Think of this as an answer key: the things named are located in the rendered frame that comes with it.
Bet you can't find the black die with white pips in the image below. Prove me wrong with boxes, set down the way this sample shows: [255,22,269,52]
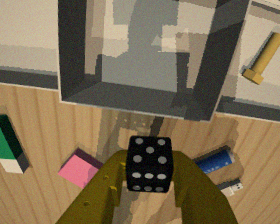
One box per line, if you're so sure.
[125,136,174,193]

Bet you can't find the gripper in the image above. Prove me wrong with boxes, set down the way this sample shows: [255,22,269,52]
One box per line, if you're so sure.
[55,150,238,224]

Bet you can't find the beige usb stick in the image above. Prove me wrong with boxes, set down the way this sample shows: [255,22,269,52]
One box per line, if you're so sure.
[217,179,243,197]

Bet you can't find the blue battery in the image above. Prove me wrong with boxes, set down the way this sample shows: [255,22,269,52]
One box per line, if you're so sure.
[195,148,235,174]

